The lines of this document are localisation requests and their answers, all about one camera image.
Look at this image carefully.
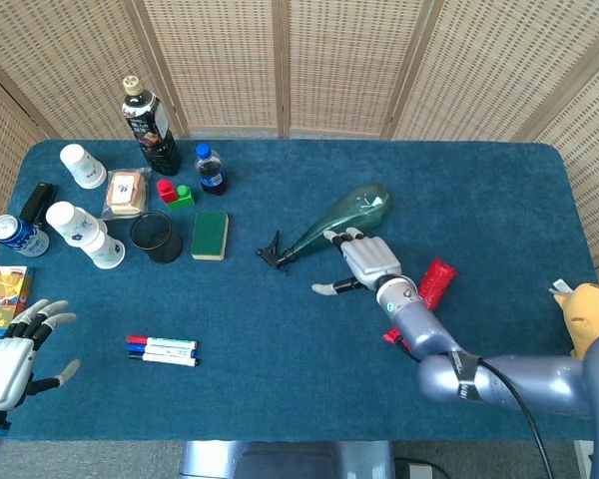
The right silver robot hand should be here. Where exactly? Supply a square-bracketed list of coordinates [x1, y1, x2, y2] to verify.
[310, 227, 403, 296]

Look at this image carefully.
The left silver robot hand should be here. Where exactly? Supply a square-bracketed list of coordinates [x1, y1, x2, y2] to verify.
[0, 298, 82, 411]

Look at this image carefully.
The green transparent spray bottle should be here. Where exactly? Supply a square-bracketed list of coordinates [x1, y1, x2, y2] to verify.
[255, 183, 391, 274]

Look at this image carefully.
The small blue-capped cola bottle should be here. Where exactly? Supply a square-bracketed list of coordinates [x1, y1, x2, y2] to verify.
[194, 143, 230, 196]

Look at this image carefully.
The tall dark tea bottle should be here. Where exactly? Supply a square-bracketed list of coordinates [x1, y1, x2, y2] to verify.
[121, 75, 183, 177]

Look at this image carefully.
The red snack package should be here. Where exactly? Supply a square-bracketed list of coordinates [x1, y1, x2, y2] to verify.
[382, 256, 458, 350]

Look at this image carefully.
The yellow cardboard snack box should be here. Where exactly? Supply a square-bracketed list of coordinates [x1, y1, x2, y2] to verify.
[0, 265, 35, 336]

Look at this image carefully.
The blue beverage can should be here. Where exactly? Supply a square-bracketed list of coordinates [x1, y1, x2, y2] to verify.
[0, 214, 51, 258]

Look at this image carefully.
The blue whiteboard marker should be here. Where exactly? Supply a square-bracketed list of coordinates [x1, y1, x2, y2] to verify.
[126, 343, 198, 358]

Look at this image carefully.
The blue carpet table cover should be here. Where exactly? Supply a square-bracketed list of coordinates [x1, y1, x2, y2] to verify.
[0, 138, 599, 443]

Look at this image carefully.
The white fern-print paper cup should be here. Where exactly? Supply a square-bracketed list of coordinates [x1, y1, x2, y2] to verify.
[82, 230, 127, 271]

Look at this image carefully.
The white printed paper cup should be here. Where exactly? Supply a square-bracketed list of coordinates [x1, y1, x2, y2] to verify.
[59, 143, 108, 191]
[45, 201, 109, 248]

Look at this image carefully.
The green and yellow sponge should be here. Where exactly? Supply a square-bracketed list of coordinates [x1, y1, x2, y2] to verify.
[190, 210, 231, 262]

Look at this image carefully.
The black whiteboard marker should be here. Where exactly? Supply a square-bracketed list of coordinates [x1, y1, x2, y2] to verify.
[127, 351, 200, 368]

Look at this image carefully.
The red whiteboard marker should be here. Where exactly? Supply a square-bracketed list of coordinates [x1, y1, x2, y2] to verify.
[126, 334, 199, 350]

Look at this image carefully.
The black stapler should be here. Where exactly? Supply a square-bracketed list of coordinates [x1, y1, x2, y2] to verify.
[19, 182, 60, 231]

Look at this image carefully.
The green toy block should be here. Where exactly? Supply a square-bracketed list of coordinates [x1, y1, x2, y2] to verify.
[166, 185, 198, 213]

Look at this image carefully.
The woven rattan folding screen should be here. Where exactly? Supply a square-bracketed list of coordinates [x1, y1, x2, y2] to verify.
[0, 0, 599, 290]

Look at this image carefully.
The black mesh pen holder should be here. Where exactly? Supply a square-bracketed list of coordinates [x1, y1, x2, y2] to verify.
[130, 211, 184, 265]

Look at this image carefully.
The plastic-wrapped sandwich bread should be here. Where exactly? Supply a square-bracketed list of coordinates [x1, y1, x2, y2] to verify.
[99, 168, 152, 222]

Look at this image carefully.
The red toy block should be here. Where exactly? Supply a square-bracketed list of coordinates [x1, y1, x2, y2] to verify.
[156, 179, 179, 205]

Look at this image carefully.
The grey floor box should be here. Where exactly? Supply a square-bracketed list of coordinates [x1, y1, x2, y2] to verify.
[393, 456, 450, 479]

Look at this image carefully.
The yellow plush toy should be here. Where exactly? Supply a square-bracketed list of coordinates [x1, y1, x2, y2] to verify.
[548, 278, 599, 360]

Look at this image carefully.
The silver robot torso base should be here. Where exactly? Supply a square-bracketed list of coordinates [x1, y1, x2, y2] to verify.
[178, 440, 396, 479]

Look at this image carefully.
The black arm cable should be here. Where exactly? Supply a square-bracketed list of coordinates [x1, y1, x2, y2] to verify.
[478, 358, 555, 479]

